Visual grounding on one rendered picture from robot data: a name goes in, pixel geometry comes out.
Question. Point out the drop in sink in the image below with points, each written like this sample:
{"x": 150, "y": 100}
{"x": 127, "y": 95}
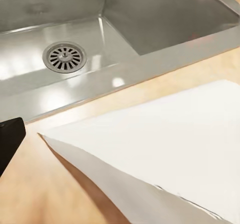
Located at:
{"x": 121, "y": 43}

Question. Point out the cabinet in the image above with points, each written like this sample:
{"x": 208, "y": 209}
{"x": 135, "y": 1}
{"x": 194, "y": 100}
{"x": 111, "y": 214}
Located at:
{"x": 65, "y": 65}

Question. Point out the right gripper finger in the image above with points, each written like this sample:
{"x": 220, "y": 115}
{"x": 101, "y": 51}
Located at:
{"x": 12, "y": 134}

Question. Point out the paper coffee filter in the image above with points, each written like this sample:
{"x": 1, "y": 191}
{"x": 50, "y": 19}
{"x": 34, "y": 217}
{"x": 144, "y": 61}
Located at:
{"x": 171, "y": 160}

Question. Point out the countertop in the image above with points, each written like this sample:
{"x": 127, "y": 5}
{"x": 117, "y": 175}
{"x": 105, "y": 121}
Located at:
{"x": 39, "y": 186}

